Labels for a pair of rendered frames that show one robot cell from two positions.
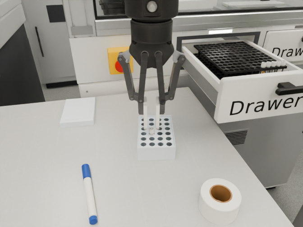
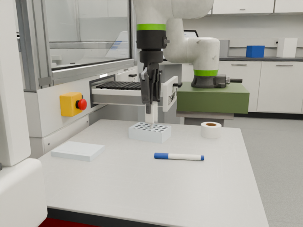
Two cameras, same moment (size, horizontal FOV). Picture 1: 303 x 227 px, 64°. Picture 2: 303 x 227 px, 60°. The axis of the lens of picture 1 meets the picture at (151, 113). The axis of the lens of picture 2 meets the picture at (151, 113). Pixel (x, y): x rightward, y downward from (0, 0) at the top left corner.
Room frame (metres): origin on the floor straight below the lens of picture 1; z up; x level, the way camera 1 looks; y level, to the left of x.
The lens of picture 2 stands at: (0.08, 0.76, 1.07)
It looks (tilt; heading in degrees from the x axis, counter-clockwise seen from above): 14 degrees down; 296
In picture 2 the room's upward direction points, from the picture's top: straight up
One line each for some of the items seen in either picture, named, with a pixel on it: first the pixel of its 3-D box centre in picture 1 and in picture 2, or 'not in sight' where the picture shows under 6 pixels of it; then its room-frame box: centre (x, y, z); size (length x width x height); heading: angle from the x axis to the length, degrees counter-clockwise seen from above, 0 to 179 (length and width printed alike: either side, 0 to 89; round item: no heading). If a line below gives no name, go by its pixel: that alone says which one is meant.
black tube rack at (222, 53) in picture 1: (233, 64); (127, 91); (0.69, -0.25, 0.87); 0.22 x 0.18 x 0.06; 12
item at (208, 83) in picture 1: (231, 65); (125, 92); (0.70, -0.24, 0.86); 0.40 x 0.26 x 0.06; 12
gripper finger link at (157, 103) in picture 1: (157, 113); (153, 111); (0.45, -0.01, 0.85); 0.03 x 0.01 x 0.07; 1
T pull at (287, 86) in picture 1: (288, 88); (177, 84); (0.47, -0.30, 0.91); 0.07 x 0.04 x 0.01; 102
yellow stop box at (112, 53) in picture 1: (120, 61); (72, 104); (0.70, 0.09, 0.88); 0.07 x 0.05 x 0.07; 102
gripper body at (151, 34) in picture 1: (151, 43); (151, 65); (0.45, 0.00, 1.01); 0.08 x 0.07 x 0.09; 91
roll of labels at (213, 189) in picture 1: (218, 200); (210, 129); (0.28, -0.12, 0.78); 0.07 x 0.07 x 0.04
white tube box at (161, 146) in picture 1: (155, 136); (149, 132); (0.46, -0.01, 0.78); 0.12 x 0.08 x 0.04; 1
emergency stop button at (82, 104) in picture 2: (121, 65); (81, 104); (0.67, 0.09, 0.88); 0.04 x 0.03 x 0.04; 102
